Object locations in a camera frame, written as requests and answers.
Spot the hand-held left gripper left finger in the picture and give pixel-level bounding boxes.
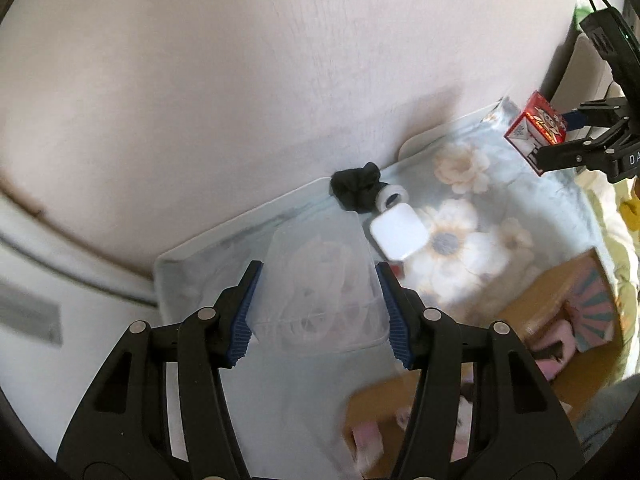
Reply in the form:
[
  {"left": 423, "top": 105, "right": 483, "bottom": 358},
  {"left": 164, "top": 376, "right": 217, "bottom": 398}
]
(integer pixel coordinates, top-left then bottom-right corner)
[{"left": 56, "top": 260, "right": 265, "bottom": 480}]

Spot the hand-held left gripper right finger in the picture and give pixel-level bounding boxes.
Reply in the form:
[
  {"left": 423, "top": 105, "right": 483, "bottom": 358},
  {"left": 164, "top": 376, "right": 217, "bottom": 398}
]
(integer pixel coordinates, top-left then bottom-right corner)
[{"left": 375, "top": 261, "right": 586, "bottom": 480}]

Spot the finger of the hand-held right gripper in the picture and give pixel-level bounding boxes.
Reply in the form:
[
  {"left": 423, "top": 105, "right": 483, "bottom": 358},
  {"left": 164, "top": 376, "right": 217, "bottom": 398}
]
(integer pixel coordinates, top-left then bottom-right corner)
[
  {"left": 531, "top": 120, "right": 635, "bottom": 177},
  {"left": 560, "top": 97, "right": 633, "bottom": 131}
]

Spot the red printed box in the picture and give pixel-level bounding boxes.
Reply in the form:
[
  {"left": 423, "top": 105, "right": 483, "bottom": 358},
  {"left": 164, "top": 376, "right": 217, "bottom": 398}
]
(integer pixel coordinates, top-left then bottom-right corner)
[{"left": 504, "top": 91, "right": 568, "bottom": 176}]

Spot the clear plastic bag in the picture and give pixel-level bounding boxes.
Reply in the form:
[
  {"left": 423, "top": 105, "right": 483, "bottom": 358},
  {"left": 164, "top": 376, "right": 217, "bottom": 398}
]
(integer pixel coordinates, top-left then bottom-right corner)
[{"left": 248, "top": 210, "right": 391, "bottom": 356}]

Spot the black and white plush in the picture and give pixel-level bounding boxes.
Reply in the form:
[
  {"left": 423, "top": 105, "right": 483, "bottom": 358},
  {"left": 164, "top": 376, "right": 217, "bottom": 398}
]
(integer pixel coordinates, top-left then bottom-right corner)
[{"left": 395, "top": 382, "right": 476, "bottom": 463}]

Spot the cardboard box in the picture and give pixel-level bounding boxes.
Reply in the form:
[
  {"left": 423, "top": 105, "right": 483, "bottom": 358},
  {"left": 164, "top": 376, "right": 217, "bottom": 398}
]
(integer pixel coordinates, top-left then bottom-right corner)
[{"left": 342, "top": 247, "right": 626, "bottom": 480}]

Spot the pink fluffy case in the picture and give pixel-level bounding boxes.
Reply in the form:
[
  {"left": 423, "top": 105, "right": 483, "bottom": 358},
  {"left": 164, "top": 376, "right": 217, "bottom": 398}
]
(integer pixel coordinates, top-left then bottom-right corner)
[{"left": 530, "top": 320, "right": 576, "bottom": 376}]

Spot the white desktop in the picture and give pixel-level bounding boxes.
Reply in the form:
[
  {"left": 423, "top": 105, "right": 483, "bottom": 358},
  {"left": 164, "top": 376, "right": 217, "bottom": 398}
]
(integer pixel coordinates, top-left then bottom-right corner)
[{"left": 152, "top": 97, "right": 626, "bottom": 480}]

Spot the grey chair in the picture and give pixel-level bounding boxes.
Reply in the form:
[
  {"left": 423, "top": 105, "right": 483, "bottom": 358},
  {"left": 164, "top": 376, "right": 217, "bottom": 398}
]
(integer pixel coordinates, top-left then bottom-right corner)
[{"left": 542, "top": 32, "right": 626, "bottom": 111}]

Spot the white square case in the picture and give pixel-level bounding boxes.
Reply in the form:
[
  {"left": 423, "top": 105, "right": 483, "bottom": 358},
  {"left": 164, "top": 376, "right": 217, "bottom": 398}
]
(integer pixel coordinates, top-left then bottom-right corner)
[{"left": 370, "top": 204, "right": 428, "bottom": 261}]

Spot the light blue floral tablecloth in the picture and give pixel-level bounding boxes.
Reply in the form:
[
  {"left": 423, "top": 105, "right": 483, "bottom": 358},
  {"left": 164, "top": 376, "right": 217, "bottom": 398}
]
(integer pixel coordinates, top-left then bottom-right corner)
[{"left": 155, "top": 100, "right": 626, "bottom": 480}]

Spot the yellow-green cloth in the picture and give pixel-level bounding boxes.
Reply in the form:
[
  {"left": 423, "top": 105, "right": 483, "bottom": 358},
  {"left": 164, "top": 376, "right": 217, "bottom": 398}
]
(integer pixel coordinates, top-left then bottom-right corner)
[{"left": 575, "top": 170, "right": 640, "bottom": 386}]

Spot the white tape roll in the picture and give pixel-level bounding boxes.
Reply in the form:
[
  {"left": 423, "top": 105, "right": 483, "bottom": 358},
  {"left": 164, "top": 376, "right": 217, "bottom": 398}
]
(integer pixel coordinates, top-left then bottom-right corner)
[{"left": 376, "top": 185, "right": 408, "bottom": 211}]

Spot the black scrunchie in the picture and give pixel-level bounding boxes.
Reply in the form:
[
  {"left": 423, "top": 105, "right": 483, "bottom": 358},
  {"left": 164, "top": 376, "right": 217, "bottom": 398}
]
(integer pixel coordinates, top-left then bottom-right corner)
[{"left": 330, "top": 162, "right": 383, "bottom": 211}]

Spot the white cabinet door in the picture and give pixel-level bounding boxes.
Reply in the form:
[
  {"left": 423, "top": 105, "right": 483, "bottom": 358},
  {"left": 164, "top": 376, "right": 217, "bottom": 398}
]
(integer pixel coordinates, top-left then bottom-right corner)
[{"left": 0, "top": 195, "right": 166, "bottom": 461}]

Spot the grey cloth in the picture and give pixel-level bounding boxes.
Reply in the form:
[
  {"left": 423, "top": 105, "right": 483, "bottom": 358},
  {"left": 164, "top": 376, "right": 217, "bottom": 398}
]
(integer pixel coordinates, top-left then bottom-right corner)
[{"left": 575, "top": 375, "right": 640, "bottom": 456}]

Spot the grey recessed door handle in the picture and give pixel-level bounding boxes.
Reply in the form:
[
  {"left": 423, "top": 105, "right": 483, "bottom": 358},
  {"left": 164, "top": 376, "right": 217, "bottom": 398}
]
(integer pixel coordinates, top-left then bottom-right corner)
[{"left": 0, "top": 280, "right": 63, "bottom": 346}]

